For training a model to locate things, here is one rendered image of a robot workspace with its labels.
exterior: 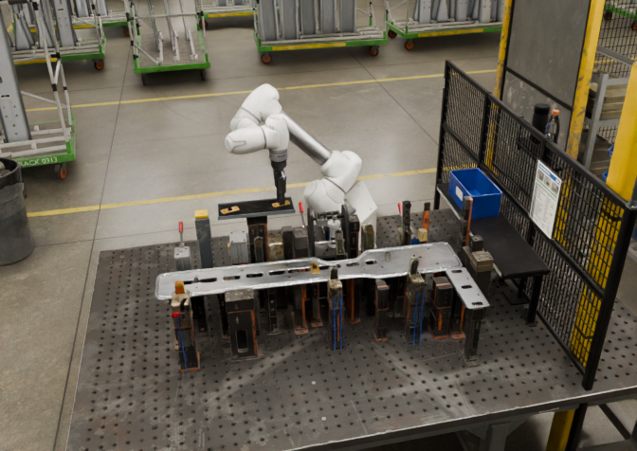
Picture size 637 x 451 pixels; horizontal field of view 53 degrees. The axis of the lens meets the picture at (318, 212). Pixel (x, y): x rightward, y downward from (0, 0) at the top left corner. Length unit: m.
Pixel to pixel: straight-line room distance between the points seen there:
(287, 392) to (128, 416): 0.64
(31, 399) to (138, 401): 1.34
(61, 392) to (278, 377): 1.61
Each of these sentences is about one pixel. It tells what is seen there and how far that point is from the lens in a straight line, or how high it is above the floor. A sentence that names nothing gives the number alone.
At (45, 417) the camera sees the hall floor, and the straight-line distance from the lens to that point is 3.92.
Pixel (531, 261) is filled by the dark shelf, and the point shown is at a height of 1.03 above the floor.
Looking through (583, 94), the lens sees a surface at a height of 1.19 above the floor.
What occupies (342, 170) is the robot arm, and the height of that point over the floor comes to 1.11.
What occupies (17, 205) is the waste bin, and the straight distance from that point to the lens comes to 5.14.
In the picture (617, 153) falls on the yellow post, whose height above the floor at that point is 1.68.
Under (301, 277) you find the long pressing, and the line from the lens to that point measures 2.83.
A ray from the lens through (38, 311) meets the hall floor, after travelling 4.71.
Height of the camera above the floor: 2.63
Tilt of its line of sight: 29 degrees down
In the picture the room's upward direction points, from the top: 1 degrees counter-clockwise
